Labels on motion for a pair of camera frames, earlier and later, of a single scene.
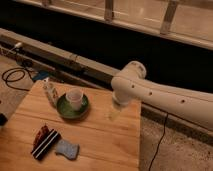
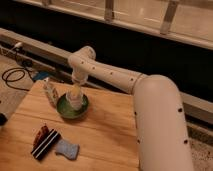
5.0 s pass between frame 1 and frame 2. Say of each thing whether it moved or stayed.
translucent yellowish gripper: moved
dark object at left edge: stayed
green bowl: stayed
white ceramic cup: stayed
